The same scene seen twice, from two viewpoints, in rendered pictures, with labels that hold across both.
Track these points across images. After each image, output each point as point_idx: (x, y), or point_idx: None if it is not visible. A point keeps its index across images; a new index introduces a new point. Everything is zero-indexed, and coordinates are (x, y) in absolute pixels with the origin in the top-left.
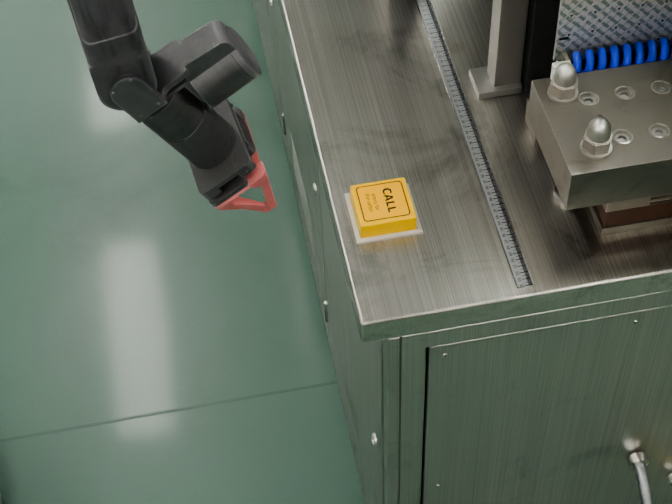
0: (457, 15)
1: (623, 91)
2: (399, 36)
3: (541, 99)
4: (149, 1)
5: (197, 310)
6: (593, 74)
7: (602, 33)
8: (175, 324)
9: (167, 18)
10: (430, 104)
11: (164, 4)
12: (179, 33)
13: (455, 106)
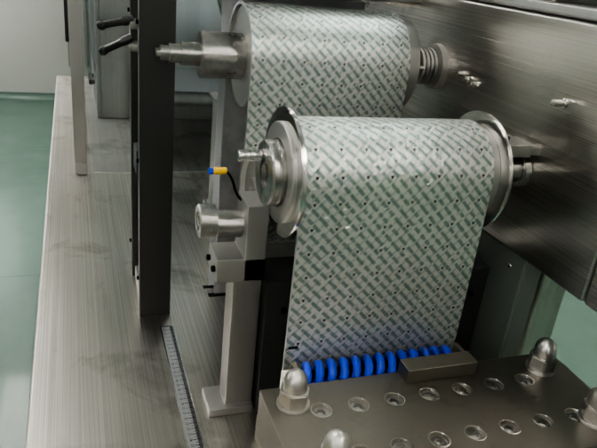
0: (196, 341)
1: (356, 403)
2: (139, 357)
3: (270, 410)
4: (2, 362)
5: None
6: (323, 385)
7: (330, 344)
8: None
9: (11, 373)
10: (159, 421)
11: (12, 364)
12: (18, 384)
13: (185, 424)
